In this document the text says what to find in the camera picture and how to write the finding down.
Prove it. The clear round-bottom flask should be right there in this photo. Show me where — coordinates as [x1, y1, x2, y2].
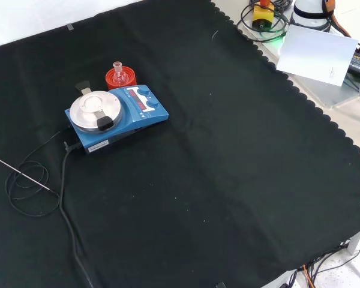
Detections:
[112, 61, 129, 85]

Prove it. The black bench cloth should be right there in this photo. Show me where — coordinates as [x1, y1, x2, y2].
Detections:
[0, 0, 360, 288]

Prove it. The heater with blue base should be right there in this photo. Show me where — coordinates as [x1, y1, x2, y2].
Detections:
[64, 84, 170, 155]

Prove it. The metal strip with black ends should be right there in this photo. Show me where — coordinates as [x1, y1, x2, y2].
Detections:
[74, 80, 114, 131]

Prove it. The yellow stop button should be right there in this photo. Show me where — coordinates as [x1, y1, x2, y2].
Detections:
[251, 0, 276, 31]

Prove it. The pale board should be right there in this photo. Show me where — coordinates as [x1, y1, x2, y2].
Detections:
[275, 24, 359, 88]

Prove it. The thin metal probe rod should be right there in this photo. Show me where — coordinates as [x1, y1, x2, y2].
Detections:
[0, 152, 52, 191]

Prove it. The red flask support ring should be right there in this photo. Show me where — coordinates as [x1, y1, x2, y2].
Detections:
[105, 67, 138, 91]

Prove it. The thick black power cable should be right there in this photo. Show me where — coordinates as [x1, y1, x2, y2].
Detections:
[59, 141, 101, 288]

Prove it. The black looped cable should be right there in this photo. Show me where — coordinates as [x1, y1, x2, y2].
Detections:
[240, 0, 290, 42]

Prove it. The grey base plate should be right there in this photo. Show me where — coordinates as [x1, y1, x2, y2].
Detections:
[236, 17, 360, 108]

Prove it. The thin black probe cable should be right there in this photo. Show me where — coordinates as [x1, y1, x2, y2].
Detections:
[5, 127, 71, 217]

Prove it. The floor cable bundle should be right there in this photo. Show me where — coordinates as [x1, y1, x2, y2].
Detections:
[298, 242, 360, 288]

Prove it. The orange cable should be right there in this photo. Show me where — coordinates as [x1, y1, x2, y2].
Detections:
[323, 0, 352, 38]

